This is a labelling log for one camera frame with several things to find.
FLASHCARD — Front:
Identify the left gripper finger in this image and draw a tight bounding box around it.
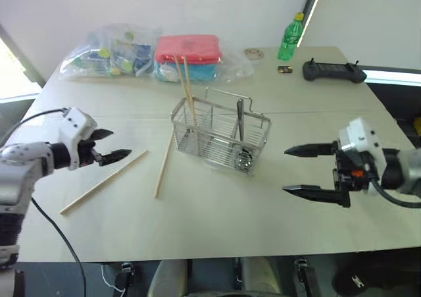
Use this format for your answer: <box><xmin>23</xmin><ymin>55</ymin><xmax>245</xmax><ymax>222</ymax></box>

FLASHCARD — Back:
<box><xmin>98</xmin><ymin>149</ymin><xmax>133</xmax><ymax>167</ymax></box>
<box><xmin>91</xmin><ymin>128</ymin><xmax>114</xmax><ymax>142</ymax></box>

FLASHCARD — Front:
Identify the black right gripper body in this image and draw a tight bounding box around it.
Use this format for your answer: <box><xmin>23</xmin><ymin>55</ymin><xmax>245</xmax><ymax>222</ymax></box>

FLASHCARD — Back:
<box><xmin>332</xmin><ymin>140</ymin><xmax>372</xmax><ymax>193</ymax></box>

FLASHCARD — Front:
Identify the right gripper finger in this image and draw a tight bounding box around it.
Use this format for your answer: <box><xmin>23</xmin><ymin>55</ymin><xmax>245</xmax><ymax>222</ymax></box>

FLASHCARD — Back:
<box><xmin>284</xmin><ymin>141</ymin><xmax>339</xmax><ymax>158</ymax></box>
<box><xmin>282</xmin><ymin>184</ymin><xmax>352</xmax><ymax>209</ymax></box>

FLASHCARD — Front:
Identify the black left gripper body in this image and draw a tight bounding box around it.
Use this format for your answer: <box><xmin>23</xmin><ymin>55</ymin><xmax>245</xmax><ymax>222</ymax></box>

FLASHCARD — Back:
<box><xmin>78</xmin><ymin>139</ymin><xmax>103</xmax><ymax>168</ymax></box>

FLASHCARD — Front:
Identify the metal spoon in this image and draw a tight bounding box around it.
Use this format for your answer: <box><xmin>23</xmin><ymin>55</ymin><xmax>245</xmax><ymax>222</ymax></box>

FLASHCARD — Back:
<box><xmin>235</xmin><ymin>97</ymin><xmax>255</xmax><ymax>173</ymax></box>

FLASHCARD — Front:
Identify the wooden chopstick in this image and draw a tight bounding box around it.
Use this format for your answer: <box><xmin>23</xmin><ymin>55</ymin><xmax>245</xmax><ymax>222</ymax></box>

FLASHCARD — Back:
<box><xmin>59</xmin><ymin>149</ymin><xmax>149</xmax><ymax>215</ymax></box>
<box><xmin>182</xmin><ymin>54</ymin><xmax>196</xmax><ymax>113</ymax></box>
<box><xmin>153</xmin><ymin>126</ymin><xmax>175</xmax><ymax>199</ymax></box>
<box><xmin>174</xmin><ymin>55</ymin><xmax>198</xmax><ymax>127</ymax></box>

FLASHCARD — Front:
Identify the black handheld controller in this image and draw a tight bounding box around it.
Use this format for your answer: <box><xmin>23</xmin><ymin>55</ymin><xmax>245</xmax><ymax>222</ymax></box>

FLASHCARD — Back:
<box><xmin>302</xmin><ymin>58</ymin><xmax>368</xmax><ymax>84</ymax></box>

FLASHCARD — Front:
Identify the clear plastic bag of packets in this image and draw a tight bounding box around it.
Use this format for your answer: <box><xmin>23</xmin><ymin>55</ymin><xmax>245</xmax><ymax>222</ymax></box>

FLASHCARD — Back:
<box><xmin>58</xmin><ymin>22</ymin><xmax>162</xmax><ymax>80</ymax></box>

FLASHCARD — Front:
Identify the black table clamp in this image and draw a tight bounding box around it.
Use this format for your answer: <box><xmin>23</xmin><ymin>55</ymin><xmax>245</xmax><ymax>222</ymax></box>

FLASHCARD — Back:
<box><xmin>114</xmin><ymin>261</ymin><xmax>136</xmax><ymax>292</ymax></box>
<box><xmin>293</xmin><ymin>256</ymin><xmax>322</xmax><ymax>297</ymax></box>

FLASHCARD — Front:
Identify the grey rounded shape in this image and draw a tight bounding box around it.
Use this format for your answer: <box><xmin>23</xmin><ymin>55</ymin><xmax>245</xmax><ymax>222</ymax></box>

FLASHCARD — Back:
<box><xmin>241</xmin><ymin>256</ymin><xmax>282</xmax><ymax>297</ymax></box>
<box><xmin>145</xmin><ymin>259</ymin><xmax>189</xmax><ymax>297</ymax></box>

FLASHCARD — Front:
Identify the black round object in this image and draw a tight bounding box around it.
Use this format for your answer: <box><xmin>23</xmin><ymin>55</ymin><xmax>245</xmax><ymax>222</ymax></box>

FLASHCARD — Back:
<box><xmin>331</xmin><ymin>250</ymin><xmax>421</xmax><ymax>297</ymax></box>

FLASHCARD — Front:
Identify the green plastic bottle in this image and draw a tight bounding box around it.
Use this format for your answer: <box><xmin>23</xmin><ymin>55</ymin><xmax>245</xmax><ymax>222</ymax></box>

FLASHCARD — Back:
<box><xmin>276</xmin><ymin>11</ymin><xmax>306</xmax><ymax>62</ymax></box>

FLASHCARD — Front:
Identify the round patterned coaster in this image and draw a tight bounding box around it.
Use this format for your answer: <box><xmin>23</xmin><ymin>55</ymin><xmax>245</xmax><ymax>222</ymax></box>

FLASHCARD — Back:
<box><xmin>243</xmin><ymin>47</ymin><xmax>265</xmax><ymax>61</ymax></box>

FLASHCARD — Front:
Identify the blue lunch box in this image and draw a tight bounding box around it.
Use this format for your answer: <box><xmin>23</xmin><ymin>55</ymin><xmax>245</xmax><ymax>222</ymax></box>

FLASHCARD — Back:
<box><xmin>153</xmin><ymin>61</ymin><xmax>220</xmax><ymax>83</ymax></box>

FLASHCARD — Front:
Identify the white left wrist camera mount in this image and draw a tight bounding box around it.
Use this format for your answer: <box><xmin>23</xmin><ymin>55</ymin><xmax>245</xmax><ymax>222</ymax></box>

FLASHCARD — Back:
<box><xmin>58</xmin><ymin>107</ymin><xmax>98</xmax><ymax>171</ymax></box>

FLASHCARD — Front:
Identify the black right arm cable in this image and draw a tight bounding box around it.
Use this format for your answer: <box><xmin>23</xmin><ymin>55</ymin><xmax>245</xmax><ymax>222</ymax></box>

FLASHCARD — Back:
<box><xmin>368</xmin><ymin>177</ymin><xmax>421</xmax><ymax>209</ymax></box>

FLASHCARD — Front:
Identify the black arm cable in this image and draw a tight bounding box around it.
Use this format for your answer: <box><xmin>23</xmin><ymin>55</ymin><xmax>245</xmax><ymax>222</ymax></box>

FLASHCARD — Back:
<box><xmin>0</xmin><ymin>107</ymin><xmax>68</xmax><ymax>144</ymax></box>
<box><xmin>368</xmin><ymin>177</ymin><xmax>421</xmax><ymax>209</ymax></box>

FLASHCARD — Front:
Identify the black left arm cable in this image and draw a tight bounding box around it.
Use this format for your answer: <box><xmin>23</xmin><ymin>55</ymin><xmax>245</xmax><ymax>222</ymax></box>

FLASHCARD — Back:
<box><xmin>0</xmin><ymin>107</ymin><xmax>68</xmax><ymax>144</ymax></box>

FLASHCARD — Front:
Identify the black robot body cable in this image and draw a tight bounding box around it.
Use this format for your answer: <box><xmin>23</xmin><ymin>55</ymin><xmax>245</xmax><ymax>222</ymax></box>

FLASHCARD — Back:
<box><xmin>30</xmin><ymin>198</ymin><xmax>87</xmax><ymax>297</ymax></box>

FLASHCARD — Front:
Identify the metal wire basket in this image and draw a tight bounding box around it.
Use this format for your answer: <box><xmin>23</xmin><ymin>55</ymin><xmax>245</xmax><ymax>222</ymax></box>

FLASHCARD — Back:
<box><xmin>170</xmin><ymin>86</ymin><xmax>273</xmax><ymax>177</ymax></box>

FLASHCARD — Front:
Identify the thin white cable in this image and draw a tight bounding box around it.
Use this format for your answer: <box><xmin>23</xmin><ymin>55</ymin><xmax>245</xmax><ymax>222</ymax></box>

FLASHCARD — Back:
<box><xmin>100</xmin><ymin>263</ymin><xmax>126</xmax><ymax>294</ymax></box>

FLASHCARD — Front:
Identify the dark window frame post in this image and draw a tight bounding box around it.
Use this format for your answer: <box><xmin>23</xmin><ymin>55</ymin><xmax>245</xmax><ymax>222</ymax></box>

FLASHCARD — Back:
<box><xmin>299</xmin><ymin>0</ymin><xmax>326</xmax><ymax>48</ymax></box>

